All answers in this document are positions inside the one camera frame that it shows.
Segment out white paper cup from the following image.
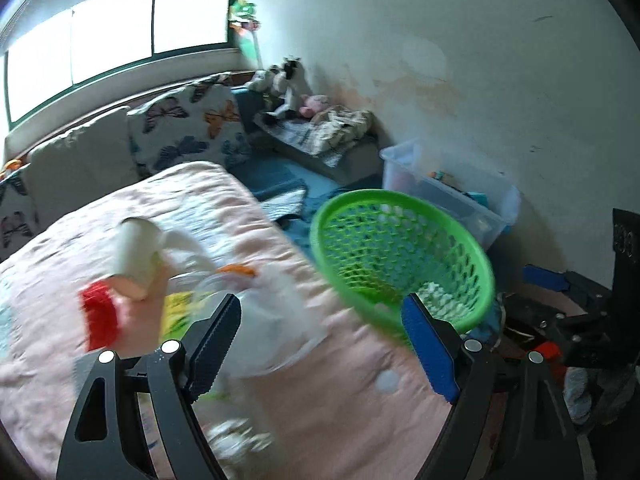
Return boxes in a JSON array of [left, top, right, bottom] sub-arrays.
[[106, 217, 165, 301]]

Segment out plain white cushion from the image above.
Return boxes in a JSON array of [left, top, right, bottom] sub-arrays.
[[26, 106, 139, 229]]

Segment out white crumpled tissue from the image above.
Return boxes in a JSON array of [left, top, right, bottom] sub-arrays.
[[205, 418, 273, 465]]

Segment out red mesh net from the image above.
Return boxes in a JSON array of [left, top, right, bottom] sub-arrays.
[[80, 281, 119, 351]]

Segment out cow plush toy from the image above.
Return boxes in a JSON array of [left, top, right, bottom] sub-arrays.
[[264, 56, 311, 126]]

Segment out clear plastic storage bin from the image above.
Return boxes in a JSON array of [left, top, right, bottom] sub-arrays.
[[380, 140, 521, 249]]

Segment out left butterfly print cushion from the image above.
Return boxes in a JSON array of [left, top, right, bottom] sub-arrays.
[[0, 167, 41, 261]]

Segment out green plastic laundry basket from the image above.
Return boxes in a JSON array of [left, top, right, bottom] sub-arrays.
[[309, 188, 496, 341]]

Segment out blue sofa mat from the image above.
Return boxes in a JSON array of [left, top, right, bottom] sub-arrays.
[[229, 154, 382, 262]]

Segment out green hanging decoration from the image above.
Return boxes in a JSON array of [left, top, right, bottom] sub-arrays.
[[228, 0, 264, 70]]

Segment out clear bottle green label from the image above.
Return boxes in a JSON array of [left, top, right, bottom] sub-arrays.
[[158, 264, 258, 344]]

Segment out white plush toy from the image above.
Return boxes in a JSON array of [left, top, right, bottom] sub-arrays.
[[245, 65, 280, 93]]

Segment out crumpled patterned cloth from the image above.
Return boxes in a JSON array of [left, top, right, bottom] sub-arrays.
[[307, 105, 374, 156]]

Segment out pink plush toy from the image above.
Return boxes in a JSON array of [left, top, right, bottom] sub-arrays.
[[298, 94, 331, 120]]

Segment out window with green frame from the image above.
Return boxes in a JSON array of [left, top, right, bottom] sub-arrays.
[[2, 0, 231, 126]]

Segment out butterfly print cushion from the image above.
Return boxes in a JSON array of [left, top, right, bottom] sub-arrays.
[[0, 167, 41, 261], [127, 72, 252, 178]]

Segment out clear plastic container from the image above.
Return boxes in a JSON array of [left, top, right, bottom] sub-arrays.
[[221, 264, 328, 378]]

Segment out pink blanket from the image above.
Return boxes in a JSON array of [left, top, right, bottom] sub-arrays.
[[1, 162, 450, 479]]

